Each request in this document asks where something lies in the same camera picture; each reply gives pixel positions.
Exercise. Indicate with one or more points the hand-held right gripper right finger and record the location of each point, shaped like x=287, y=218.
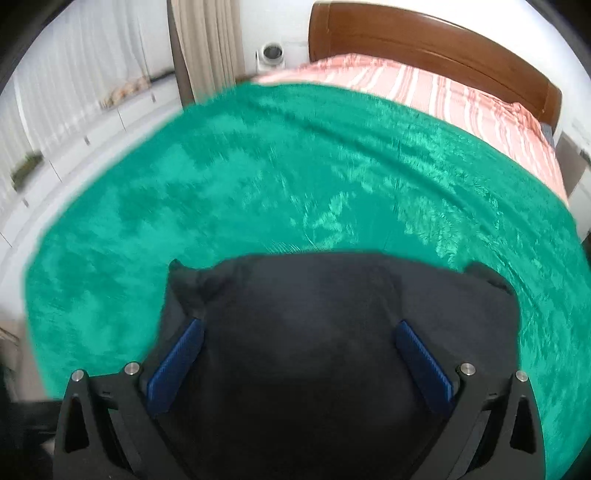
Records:
x=422, y=364

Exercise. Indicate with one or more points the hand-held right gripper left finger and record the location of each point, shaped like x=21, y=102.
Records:
x=178, y=364

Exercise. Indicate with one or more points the black puffer jacket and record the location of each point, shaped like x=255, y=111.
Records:
x=300, y=346

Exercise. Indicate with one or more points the green plush blanket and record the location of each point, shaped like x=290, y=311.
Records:
x=277, y=184

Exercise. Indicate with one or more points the white drawer cabinet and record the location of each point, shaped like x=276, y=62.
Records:
x=69, y=152

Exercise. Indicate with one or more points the dried plant decoration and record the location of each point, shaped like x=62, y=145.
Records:
x=127, y=90
x=27, y=167

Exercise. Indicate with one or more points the pink striped bed sheet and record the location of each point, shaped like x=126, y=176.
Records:
x=438, y=92

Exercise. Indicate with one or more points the white sheer curtain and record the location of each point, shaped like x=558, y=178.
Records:
x=92, y=55

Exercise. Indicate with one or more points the white round device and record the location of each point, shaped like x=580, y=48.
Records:
x=272, y=54

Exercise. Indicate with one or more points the beige curtain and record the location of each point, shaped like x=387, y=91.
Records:
x=207, y=41

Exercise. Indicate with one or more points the wooden headboard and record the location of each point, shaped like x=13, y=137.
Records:
x=415, y=32

